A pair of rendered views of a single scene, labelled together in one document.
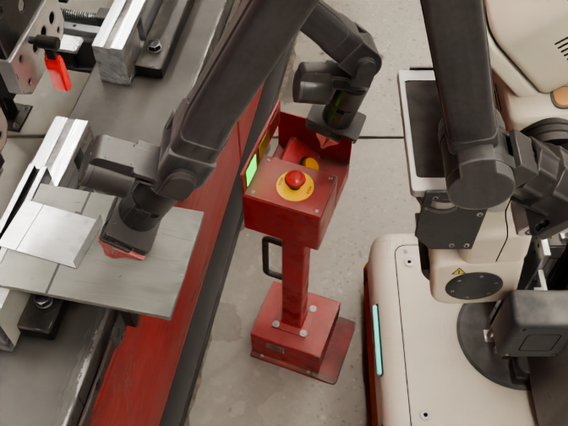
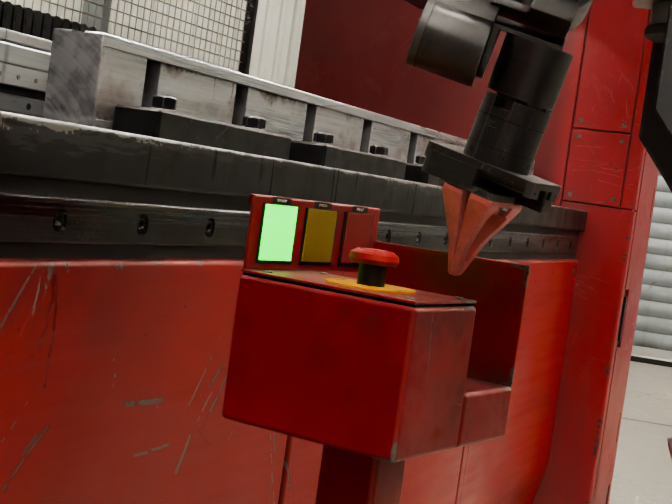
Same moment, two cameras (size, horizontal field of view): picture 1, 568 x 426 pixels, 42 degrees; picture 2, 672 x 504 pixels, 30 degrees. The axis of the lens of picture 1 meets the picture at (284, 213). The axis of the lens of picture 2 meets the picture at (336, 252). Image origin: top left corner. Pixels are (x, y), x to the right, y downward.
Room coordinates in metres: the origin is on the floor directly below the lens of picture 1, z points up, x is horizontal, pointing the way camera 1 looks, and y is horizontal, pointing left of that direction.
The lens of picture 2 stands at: (-0.13, -0.18, 0.85)
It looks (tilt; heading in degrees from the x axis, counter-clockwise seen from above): 3 degrees down; 11
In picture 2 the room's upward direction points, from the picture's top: 8 degrees clockwise
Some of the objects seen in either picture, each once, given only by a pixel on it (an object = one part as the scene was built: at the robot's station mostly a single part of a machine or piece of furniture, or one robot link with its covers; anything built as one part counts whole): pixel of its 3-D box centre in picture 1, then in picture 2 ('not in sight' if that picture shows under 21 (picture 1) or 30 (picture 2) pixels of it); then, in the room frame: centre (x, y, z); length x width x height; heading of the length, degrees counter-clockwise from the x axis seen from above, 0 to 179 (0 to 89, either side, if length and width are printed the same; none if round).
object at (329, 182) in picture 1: (297, 175); (383, 321); (0.89, -0.03, 0.75); 0.20 x 0.16 x 0.18; 160
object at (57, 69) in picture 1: (51, 63); not in sight; (0.74, 0.32, 1.20); 0.04 x 0.02 x 0.10; 78
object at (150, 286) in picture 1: (101, 248); not in sight; (0.57, 0.27, 1.00); 0.26 x 0.18 x 0.01; 78
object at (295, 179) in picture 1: (295, 182); (372, 271); (0.84, -0.02, 0.79); 0.04 x 0.04 x 0.04
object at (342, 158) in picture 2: not in sight; (350, 161); (1.57, 0.15, 0.89); 0.30 x 0.05 x 0.03; 168
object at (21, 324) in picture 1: (70, 251); not in sight; (0.63, 0.35, 0.89); 0.30 x 0.05 x 0.03; 168
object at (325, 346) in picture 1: (304, 330); not in sight; (0.88, -0.06, 0.06); 0.25 x 0.20 x 0.12; 70
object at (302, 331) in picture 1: (294, 316); not in sight; (0.89, -0.03, 0.13); 0.10 x 0.10 x 0.01; 70
